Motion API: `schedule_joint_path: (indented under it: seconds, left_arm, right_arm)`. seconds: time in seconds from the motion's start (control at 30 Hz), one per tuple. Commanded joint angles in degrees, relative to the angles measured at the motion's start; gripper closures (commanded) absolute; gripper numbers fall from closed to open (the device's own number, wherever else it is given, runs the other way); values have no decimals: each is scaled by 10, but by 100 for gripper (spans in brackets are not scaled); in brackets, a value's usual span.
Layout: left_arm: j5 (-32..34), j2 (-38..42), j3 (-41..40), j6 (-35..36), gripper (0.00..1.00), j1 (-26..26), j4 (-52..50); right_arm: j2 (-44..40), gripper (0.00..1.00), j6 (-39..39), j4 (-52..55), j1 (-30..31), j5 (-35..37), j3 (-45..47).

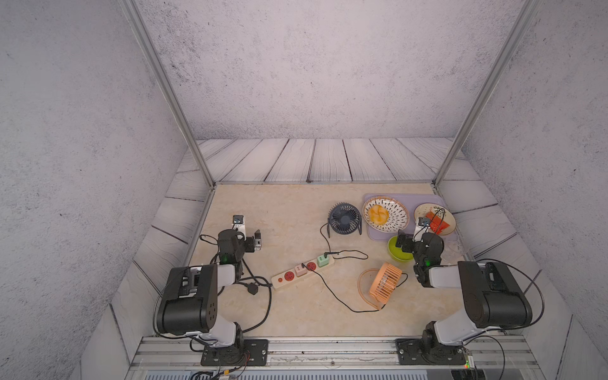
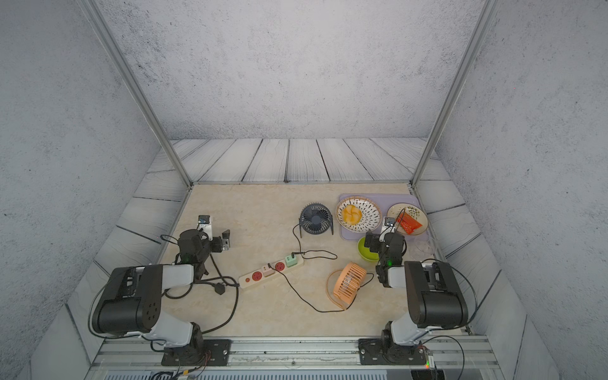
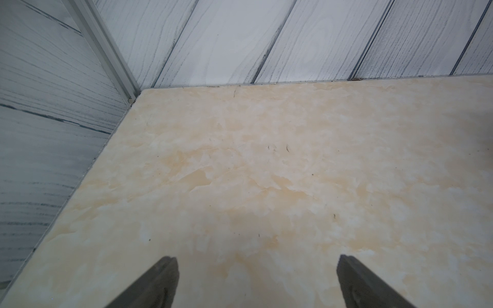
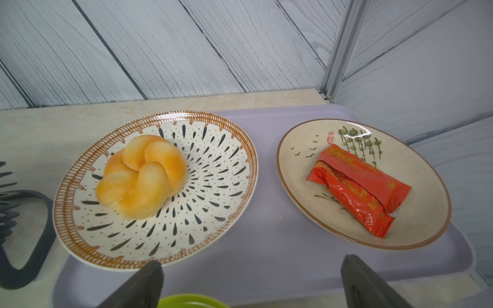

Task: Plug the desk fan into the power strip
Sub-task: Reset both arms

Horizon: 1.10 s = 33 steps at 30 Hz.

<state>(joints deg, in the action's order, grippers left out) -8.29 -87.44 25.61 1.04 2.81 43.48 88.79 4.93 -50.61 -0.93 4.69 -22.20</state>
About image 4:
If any red snack packet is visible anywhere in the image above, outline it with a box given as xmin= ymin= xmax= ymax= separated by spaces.
xmin=306 ymin=144 xmax=412 ymax=238

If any knotted bread roll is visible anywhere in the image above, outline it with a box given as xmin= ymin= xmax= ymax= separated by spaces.
xmin=96 ymin=135 xmax=187 ymax=220

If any lime green bowl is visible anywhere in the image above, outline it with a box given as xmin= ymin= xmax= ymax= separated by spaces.
xmin=157 ymin=293 xmax=229 ymax=308

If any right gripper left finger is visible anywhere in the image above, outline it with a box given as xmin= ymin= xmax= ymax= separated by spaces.
xmin=98 ymin=261 xmax=164 ymax=308

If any dark grey desk fan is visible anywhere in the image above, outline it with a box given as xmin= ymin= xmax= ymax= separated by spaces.
xmin=1 ymin=180 xmax=56 ymax=290

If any lilac plastic tray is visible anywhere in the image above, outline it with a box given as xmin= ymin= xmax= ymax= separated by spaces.
xmin=52 ymin=105 xmax=476 ymax=307

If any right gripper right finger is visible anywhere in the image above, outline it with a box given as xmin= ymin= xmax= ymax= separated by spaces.
xmin=341 ymin=255 xmax=412 ymax=308

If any beige plate with leaf pattern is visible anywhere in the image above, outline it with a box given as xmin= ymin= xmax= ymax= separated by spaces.
xmin=276 ymin=119 xmax=452 ymax=250

